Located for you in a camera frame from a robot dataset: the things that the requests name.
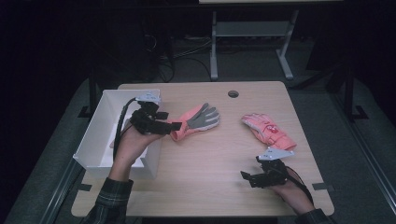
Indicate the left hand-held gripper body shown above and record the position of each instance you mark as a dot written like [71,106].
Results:
[148,123]

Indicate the pink glove with red print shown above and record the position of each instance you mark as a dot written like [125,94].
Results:
[269,129]

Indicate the black stand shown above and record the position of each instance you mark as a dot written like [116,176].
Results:
[350,93]

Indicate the black tape strip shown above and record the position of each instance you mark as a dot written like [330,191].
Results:
[84,187]
[320,186]

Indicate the white metal stand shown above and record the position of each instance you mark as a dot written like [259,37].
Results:
[252,29]

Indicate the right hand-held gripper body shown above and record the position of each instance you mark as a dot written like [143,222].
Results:
[274,169]

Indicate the person's right hand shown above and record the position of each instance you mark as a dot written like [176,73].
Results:
[294,194]

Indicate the white box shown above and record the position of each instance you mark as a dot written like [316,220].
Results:
[99,130]

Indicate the pink and grey knit glove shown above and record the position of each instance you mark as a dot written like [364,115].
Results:
[197,119]

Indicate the person's left hand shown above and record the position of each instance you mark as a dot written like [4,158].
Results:
[130,149]

